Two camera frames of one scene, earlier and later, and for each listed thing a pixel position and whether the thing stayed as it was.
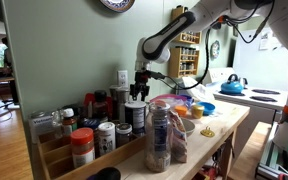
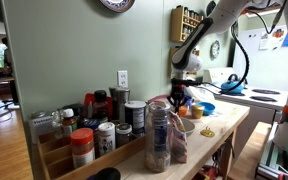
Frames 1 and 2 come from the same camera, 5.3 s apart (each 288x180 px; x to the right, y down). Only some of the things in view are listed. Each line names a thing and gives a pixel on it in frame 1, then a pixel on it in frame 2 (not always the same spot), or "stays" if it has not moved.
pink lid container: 169,99 stays
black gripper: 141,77 to 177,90
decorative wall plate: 118,5 stays
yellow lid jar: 197,111 stays
